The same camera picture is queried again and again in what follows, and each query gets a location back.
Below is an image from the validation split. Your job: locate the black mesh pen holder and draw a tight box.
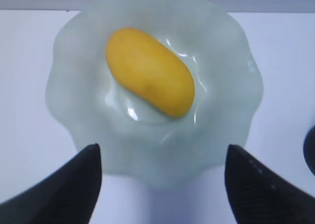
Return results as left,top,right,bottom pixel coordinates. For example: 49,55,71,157
303,126,315,175

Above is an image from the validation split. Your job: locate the yellow mango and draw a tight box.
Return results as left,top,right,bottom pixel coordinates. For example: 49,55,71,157
105,28,195,118

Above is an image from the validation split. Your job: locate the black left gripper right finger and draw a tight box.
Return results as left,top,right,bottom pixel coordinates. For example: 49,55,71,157
224,145,315,224

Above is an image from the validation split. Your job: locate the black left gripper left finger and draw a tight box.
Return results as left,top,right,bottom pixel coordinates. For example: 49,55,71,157
0,144,102,224

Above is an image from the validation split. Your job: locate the pale green wavy plate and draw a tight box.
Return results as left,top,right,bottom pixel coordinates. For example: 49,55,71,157
46,0,264,189

